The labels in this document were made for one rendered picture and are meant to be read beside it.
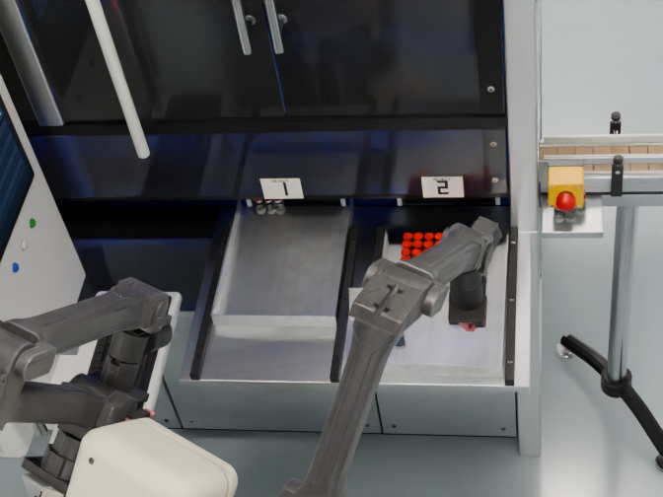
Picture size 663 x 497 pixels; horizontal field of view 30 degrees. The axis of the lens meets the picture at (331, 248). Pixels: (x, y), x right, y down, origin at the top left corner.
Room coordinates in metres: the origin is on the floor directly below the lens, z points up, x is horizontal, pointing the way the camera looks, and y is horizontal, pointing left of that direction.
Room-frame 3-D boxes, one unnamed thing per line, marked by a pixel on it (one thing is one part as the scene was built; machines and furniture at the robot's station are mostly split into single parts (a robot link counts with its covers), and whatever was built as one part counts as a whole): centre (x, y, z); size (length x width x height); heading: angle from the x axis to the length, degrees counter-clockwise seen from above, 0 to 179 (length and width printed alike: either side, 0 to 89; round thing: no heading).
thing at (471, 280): (1.42, -0.23, 1.19); 0.07 x 0.06 x 0.07; 143
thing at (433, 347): (1.59, -0.20, 0.90); 0.34 x 0.26 x 0.04; 164
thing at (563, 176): (1.76, -0.50, 1.00); 0.08 x 0.07 x 0.07; 165
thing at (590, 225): (1.79, -0.52, 0.87); 0.14 x 0.13 x 0.02; 165
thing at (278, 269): (1.79, 0.10, 0.90); 0.34 x 0.26 x 0.04; 165
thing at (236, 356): (1.68, -0.04, 0.87); 0.70 x 0.48 x 0.02; 75
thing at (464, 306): (1.41, -0.22, 1.13); 0.10 x 0.07 x 0.07; 165
